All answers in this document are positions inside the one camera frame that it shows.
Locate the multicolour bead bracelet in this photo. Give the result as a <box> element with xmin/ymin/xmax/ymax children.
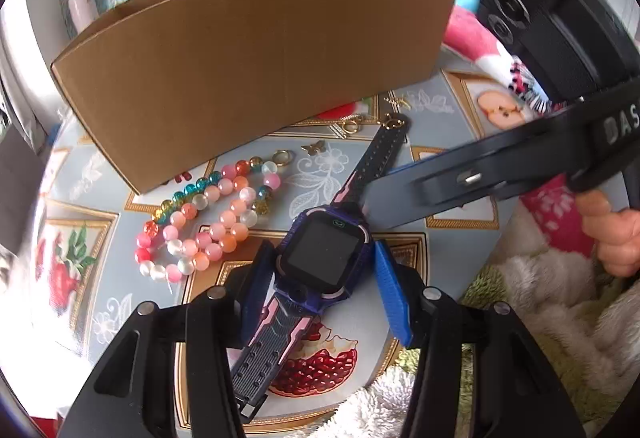
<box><xmin>150</xmin><ymin>156</ymin><xmax>274</xmax><ymax>225</ymax></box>

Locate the grey cardboard panel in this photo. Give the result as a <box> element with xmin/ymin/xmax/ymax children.
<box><xmin>0</xmin><ymin>125</ymin><xmax>50</xmax><ymax>255</ymax></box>

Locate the brown cardboard box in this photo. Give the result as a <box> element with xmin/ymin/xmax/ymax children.
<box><xmin>52</xmin><ymin>0</ymin><xmax>454</xmax><ymax>193</ymax></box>

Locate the fluffy green white blanket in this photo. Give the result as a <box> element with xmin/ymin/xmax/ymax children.
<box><xmin>299</xmin><ymin>202</ymin><xmax>640</xmax><ymax>438</ymax></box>

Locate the person's right hand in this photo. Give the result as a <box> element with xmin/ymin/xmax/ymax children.
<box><xmin>575</xmin><ymin>190</ymin><xmax>640</xmax><ymax>278</ymax></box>

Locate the purple kids smartwatch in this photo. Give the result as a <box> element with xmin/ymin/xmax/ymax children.
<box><xmin>231</xmin><ymin>113</ymin><xmax>410</xmax><ymax>424</ymax></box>

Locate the fruit pattern table cloth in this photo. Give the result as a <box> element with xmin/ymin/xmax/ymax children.
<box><xmin>32</xmin><ymin>58</ymin><xmax>515</xmax><ymax>435</ymax></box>

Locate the pink floral blanket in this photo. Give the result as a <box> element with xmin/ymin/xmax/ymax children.
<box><xmin>444</xmin><ymin>6</ymin><xmax>593</xmax><ymax>256</ymax></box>

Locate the gold butterfly charm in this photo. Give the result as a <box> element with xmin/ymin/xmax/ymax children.
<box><xmin>300</xmin><ymin>140</ymin><xmax>326</xmax><ymax>156</ymax></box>

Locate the gold earring charm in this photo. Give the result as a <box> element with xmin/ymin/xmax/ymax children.
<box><xmin>385</xmin><ymin>97</ymin><xmax>412</xmax><ymax>111</ymax></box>

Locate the pink orange bead bracelet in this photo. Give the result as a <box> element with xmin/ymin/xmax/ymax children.
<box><xmin>133</xmin><ymin>174</ymin><xmax>282</xmax><ymax>284</ymax></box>

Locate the pink rolled mat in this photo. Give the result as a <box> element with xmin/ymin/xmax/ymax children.
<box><xmin>67</xmin><ymin>0</ymin><xmax>100</xmax><ymax>34</ymax></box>

